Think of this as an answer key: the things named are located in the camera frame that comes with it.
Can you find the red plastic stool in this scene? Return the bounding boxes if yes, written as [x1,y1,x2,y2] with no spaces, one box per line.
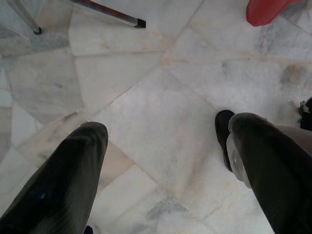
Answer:
[246,0,301,27]

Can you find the silver metal clothes rack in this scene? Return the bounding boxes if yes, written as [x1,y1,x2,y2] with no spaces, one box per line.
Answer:
[9,0,146,35]

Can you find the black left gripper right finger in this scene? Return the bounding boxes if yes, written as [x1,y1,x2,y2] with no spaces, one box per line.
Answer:
[226,112,312,234]

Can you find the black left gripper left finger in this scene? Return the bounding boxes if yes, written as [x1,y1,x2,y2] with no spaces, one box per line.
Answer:
[0,121,109,234]

